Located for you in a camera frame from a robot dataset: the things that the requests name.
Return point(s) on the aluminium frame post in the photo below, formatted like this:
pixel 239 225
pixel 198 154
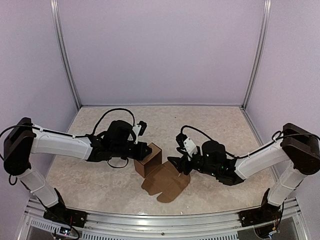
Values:
pixel 258 53
pixel 54 5

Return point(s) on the right aluminium frame post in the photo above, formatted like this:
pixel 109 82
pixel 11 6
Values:
pixel 258 53

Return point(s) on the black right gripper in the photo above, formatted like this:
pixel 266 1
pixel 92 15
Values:
pixel 181 163

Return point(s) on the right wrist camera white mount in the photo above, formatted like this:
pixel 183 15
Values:
pixel 186 144

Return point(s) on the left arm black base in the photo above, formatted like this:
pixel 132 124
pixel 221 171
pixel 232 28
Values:
pixel 65 212

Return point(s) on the left aluminium frame post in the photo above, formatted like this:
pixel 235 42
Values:
pixel 54 5

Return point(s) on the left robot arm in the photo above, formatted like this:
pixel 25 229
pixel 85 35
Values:
pixel 120 140

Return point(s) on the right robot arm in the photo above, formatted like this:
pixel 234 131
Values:
pixel 294 144

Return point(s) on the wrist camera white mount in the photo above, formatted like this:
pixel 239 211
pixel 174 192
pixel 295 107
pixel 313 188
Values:
pixel 186 144
pixel 139 130

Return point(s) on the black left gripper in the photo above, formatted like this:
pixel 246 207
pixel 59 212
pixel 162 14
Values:
pixel 140 155

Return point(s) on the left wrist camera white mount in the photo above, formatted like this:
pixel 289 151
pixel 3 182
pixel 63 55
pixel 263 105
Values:
pixel 139 130

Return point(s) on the brown cardboard box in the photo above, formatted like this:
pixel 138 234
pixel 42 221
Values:
pixel 160 178

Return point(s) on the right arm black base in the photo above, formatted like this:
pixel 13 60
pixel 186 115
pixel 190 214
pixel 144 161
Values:
pixel 262 214

